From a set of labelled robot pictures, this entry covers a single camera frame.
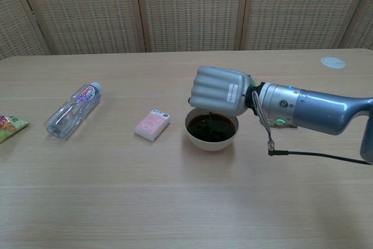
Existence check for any clear plastic water bottle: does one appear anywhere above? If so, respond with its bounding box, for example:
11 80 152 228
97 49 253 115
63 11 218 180
43 82 103 140

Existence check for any green snack bag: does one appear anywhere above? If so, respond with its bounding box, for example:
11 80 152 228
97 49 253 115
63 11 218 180
0 114 31 145

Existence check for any woven bamboo folding screen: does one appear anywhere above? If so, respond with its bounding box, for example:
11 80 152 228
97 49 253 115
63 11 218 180
0 0 373 61

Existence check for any white bowl of dark liquid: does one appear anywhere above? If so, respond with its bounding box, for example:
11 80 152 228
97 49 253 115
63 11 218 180
184 107 240 152

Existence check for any pink tissue pack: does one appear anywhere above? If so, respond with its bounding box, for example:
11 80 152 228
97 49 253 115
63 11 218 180
133 108 171 144

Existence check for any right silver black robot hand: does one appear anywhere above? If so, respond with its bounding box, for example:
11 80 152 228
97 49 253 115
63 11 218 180
188 65 258 117

